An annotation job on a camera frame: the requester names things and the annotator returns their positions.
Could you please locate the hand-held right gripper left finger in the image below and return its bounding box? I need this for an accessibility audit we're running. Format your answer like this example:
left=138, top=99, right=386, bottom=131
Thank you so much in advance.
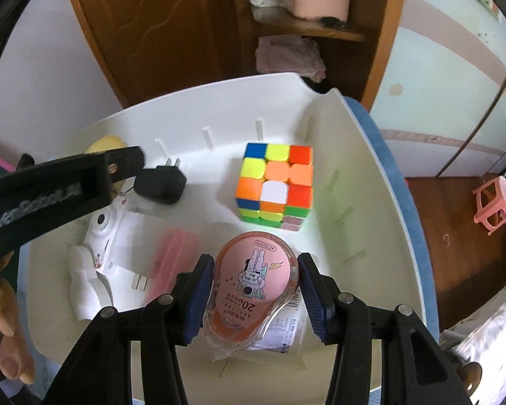
left=59, top=253, right=216, bottom=405

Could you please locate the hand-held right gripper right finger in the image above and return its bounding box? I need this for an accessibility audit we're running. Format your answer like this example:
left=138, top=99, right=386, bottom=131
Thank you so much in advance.
left=297, top=252, right=460, bottom=405

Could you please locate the pink hair roller clip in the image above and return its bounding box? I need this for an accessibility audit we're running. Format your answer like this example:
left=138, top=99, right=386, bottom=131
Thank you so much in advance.
left=133, top=225, right=199, bottom=304

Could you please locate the white toy camera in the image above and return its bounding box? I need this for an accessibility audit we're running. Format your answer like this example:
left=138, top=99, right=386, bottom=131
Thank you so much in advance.
left=83, top=197, right=130, bottom=275

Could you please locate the pink correction tape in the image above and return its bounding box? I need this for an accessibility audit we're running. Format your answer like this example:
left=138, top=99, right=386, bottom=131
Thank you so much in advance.
left=202, top=231, right=308, bottom=361

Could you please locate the round gold tin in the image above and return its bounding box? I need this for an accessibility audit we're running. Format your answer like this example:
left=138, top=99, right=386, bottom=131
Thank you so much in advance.
left=84, top=135, right=127, bottom=197

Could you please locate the white plastic storage bin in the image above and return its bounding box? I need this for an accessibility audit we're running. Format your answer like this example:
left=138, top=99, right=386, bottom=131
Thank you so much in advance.
left=17, top=72, right=441, bottom=393

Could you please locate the black charger plug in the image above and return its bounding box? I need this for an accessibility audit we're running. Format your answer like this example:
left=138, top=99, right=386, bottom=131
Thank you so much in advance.
left=134, top=157, right=187, bottom=205

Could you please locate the multicoloured puzzle cube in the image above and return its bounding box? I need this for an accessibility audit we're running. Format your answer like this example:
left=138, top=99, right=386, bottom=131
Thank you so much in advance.
left=235, top=142, right=313, bottom=233

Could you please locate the person's left hand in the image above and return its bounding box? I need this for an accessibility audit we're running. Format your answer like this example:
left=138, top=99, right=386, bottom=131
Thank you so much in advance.
left=0, top=251, right=36, bottom=384

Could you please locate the white quilted cloth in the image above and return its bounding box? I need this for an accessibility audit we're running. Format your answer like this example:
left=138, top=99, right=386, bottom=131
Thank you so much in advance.
left=441, top=276, right=506, bottom=405

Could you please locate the brown wooden cabinet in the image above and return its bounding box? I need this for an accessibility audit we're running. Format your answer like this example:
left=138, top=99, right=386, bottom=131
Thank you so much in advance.
left=61, top=0, right=410, bottom=110

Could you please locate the pink plastic stool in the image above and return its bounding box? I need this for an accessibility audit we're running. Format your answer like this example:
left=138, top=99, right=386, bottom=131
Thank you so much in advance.
left=472, top=176, right=506, bottom=236

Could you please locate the pink folded cloth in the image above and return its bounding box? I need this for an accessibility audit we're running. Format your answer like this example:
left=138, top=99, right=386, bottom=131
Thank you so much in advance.
left=255, top=36, right=326, bottom=80

